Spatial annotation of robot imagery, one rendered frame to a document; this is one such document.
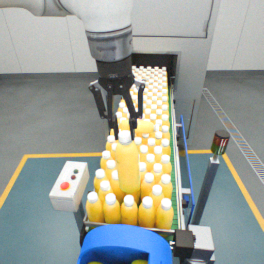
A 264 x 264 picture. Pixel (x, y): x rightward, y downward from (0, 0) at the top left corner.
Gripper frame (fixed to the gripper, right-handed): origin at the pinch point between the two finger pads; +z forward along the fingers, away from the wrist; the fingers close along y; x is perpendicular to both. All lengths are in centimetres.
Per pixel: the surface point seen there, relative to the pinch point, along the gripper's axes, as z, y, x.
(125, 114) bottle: 46, -14, 66
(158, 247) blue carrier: 25.5, 9.3, -21.0
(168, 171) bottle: 47, 14, 21
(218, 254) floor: 154, 56, 21
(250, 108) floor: 190, 162, 269
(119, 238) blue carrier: 21.4, -0.9, -20.7
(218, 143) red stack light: 30, 35, 24
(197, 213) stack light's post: 83, 31, 19
